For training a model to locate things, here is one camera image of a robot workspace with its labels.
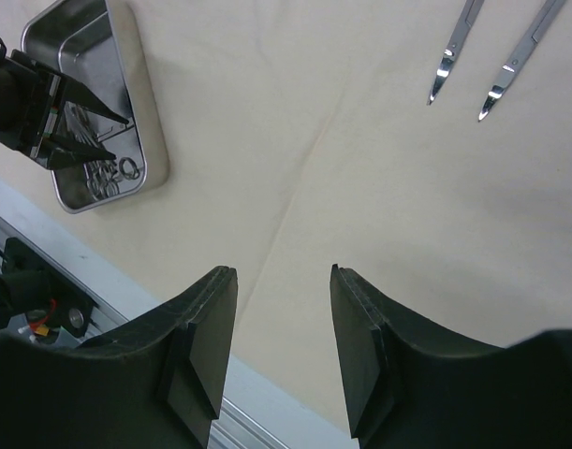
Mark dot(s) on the aluminium front rail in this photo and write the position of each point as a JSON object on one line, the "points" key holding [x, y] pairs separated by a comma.
{"points": [[234, 428]]}

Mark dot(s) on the steel surgical scissors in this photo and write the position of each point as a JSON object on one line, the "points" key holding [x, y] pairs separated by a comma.
{"points": [[454, 46]]}

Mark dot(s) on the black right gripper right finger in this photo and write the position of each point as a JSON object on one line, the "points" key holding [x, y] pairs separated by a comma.
{"points": [[412, 383]]}

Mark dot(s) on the steel surgical forceps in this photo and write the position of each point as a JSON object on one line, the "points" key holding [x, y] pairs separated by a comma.
{"points": [[102, 178]]}

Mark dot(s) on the beige cloth wrap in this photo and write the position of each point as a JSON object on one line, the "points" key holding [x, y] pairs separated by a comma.
{"points": [[300, 135]]}

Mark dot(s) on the steel instrument tray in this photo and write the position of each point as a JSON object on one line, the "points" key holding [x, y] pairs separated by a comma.
{"points": [[98, 43]]}

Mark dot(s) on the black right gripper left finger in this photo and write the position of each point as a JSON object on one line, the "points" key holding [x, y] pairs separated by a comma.
{"points": [[156, 381]]}

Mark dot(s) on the steel curved scissors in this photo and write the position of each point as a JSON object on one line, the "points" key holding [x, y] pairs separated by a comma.
{"points": [[520, 55]]}

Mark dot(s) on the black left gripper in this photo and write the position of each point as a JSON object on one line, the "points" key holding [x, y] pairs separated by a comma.
{"points": [[29, 108]]}

